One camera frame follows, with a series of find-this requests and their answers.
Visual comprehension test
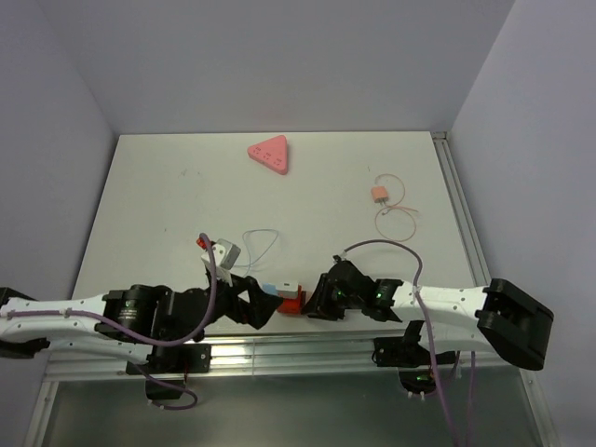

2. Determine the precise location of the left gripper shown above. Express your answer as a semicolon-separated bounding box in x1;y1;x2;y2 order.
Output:
207;264;283;328

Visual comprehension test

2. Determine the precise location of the red cube socket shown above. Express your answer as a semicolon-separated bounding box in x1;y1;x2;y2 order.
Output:
277;289;306;316

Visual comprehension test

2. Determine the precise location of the light blue charger plug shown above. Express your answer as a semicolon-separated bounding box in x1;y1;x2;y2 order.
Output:
262;283;278;295

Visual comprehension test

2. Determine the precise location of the white charger plug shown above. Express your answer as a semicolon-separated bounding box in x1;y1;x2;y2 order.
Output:
275;280;301;300

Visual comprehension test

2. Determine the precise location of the light blue thin cable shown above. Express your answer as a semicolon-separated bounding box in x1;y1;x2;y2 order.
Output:
232;227;280;274

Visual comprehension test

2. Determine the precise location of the orange pink charger plug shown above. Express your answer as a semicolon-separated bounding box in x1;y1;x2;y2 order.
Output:
371;185;388;206

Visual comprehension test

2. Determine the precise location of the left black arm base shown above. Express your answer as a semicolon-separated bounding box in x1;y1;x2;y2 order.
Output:
125;344;211;410

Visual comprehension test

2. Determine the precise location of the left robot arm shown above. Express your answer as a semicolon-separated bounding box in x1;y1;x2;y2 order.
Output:
1;277;283;373

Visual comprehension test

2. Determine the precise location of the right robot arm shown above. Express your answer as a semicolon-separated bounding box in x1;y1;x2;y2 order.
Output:
302;260;554;371

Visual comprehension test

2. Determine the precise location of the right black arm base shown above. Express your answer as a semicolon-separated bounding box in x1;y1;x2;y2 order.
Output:
372;336;436;393

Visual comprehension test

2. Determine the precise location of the pink triangular power strip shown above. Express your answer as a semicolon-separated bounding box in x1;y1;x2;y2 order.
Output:
247;135;289;175

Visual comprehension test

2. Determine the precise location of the aluminium front rail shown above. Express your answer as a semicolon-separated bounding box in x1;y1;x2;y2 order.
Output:
44;328;534;383

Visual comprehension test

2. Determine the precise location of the aluminium rail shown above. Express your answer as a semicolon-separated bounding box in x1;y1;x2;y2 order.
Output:
44;328;534;383
430;131;561;446

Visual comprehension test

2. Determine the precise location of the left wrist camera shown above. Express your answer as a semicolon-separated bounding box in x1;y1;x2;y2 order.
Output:
210;238;241;286

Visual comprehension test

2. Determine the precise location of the aluminium right rail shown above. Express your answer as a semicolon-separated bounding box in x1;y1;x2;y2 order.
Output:
430;131;561;446

